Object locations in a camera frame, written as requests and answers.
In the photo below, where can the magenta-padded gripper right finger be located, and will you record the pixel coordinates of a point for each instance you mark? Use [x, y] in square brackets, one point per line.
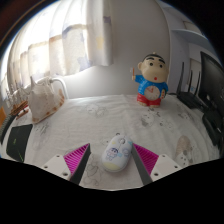
[145, 161]

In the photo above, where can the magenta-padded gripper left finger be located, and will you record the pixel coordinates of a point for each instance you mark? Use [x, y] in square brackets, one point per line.
[77, 160]

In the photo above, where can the white cartoon-print computer mouse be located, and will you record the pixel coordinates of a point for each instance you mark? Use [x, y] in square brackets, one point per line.
[116, 153]

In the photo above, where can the black mouse pad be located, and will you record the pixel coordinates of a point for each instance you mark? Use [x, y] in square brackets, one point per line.
[19, 141]

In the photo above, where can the white printed tablecloth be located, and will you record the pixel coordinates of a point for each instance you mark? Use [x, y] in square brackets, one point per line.
[100, 116]

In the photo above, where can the large white conch shell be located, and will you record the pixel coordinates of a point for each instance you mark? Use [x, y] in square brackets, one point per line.
[43, 103]

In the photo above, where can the black router with antennas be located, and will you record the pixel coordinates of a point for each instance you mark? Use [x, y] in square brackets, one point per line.
[191, 98]

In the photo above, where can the cartoon boy figure clock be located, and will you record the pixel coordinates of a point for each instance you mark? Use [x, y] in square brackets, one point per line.
[151, 83]

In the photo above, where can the black box device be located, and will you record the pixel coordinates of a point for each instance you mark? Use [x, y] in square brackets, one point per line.
[215, 125]

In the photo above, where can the wooden model sailing ship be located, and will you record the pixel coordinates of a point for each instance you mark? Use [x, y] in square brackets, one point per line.
[18, 107]

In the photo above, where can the orange wooden chair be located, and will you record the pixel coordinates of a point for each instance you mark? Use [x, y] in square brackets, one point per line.
[2, 116]

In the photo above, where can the black monitor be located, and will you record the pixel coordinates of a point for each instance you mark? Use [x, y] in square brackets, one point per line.
[213, 80]

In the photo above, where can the white star-print curtain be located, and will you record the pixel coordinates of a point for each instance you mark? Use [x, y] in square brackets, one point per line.
[60, 40]

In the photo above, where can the white wall shelf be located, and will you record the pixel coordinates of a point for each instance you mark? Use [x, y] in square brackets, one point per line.
[191, 35]

